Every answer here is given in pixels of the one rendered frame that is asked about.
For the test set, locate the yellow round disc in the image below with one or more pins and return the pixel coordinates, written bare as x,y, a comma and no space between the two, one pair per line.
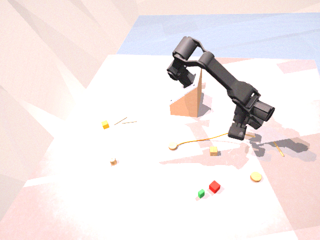
256,176

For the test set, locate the round wooden button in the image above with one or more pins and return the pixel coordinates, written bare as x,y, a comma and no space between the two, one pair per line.
172,145

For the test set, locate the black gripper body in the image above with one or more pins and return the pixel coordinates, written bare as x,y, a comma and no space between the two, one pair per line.
237,131

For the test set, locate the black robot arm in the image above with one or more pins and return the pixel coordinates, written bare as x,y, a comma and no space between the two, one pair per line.
239,92

